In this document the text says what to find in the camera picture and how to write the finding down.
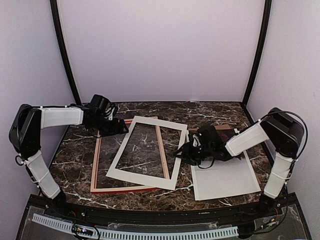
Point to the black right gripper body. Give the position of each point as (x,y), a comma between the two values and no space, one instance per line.
(195,156)

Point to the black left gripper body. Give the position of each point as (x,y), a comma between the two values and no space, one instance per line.
(106,128)

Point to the white mat board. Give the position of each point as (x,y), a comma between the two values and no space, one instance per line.
(147,180)

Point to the red forest photo print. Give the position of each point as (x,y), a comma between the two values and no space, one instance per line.
(225,135)

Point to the brown cardboard backing board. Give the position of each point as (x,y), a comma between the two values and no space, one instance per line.
(222,127)

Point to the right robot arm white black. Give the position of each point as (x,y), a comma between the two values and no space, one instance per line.
(284,131)

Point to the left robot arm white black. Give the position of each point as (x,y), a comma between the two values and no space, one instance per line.
(25,135)

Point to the white slotted cable duct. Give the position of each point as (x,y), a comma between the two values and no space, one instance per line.
(102,233)

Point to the black front rail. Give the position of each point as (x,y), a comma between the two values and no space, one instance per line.
(240,214)

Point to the left black corner post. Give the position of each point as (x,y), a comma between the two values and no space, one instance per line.
(63,51)

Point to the black corner post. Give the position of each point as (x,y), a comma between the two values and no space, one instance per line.
(259,51)
(63,51)

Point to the right black corner post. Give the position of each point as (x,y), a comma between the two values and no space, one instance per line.
(259,51)

